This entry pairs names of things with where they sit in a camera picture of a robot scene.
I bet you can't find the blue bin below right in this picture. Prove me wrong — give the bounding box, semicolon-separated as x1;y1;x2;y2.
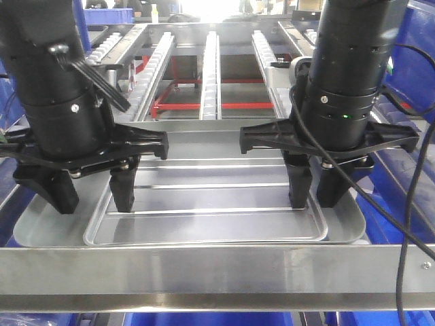
356;149;434;244

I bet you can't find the large silver outer tray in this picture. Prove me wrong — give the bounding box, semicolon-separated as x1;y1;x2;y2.
14;119;366;247

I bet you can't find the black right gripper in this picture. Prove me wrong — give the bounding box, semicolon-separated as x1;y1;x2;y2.
239;119;419;209

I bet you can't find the roller track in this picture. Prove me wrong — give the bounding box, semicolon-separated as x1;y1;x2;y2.
199;31;222;120
127;32;175;122
86;32;122;65
251;30;292;118

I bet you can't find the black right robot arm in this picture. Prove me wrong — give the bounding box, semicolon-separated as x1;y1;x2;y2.
239;1;419;209

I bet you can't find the red metal floor frame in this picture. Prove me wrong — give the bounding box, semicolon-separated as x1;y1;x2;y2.
148;54;290;120

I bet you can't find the far left roller track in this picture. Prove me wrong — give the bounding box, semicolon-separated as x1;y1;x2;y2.
86;32;122;65

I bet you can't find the left centre roller track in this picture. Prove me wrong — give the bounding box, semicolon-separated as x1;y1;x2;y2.
127;32;175;122

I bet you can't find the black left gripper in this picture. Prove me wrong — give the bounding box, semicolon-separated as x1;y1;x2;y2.
1;124;169;214

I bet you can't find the middle roller track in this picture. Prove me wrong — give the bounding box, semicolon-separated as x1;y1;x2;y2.
199;31;222;120

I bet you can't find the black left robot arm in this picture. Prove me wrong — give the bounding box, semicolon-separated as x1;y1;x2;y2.
1;1;169;214

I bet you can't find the steel front rack bar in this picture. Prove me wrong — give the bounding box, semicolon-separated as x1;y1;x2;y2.
0;242;435;312

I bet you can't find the blue crate upper right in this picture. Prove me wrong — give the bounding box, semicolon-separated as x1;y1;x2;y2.
385;1;434;120

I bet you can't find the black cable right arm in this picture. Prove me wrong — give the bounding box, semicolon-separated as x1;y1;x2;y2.
288;43;435;326

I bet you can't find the small silver tray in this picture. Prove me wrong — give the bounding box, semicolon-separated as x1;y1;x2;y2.
84;157;328;247

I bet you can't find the right centre roller track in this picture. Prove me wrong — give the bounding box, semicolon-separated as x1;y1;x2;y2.
251;30;292;118

